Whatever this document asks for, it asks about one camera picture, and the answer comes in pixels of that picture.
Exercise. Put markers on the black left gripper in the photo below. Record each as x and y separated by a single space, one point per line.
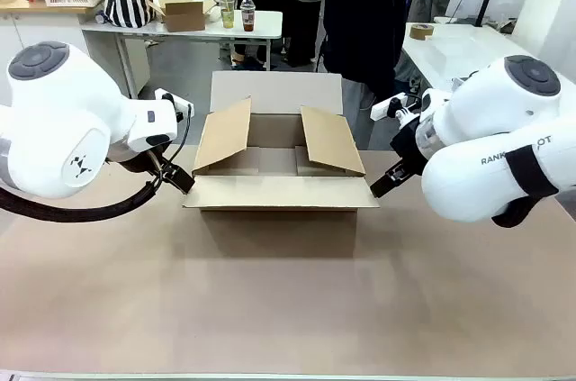
132 160

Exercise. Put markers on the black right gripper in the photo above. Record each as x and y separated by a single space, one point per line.
407 142

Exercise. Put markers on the large brown cardboard box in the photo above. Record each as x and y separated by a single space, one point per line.
279 194

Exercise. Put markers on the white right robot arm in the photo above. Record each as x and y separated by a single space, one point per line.
486 129

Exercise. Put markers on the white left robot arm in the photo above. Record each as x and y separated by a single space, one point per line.
54 129

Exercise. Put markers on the small open cardboard box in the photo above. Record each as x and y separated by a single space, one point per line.
184 16

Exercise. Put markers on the large white table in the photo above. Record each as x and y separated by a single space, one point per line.
450 57

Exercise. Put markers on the brown tape roll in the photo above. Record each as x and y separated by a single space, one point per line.
421 32

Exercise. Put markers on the person in black sweatshirt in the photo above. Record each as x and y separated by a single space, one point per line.
360 16

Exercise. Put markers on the plastic cup with yellow drink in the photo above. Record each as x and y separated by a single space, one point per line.
227 11

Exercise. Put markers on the plastic cup with dark drink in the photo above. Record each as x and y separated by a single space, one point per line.
247 16

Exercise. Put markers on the white table with grey legs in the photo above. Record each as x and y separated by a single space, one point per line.
265 25

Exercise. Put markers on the white cabinet with wooden top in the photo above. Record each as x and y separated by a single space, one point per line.
45 29

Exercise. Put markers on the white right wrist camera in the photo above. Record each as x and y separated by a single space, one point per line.
387 106

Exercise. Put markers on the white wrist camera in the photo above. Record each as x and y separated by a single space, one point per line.
387 106
173 102

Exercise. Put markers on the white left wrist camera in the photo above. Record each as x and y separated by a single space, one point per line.
173 102

